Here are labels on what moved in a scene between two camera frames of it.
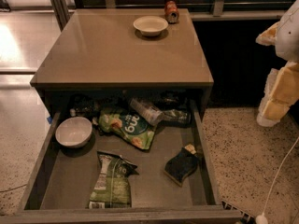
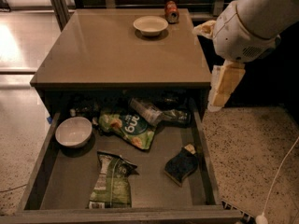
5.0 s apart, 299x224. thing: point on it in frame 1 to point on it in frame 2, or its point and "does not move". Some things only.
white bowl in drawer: [73, 132] does not move
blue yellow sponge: [182, 163] does not move
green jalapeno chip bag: [112, 184] does not move
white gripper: [290, 36] to [241, 36]
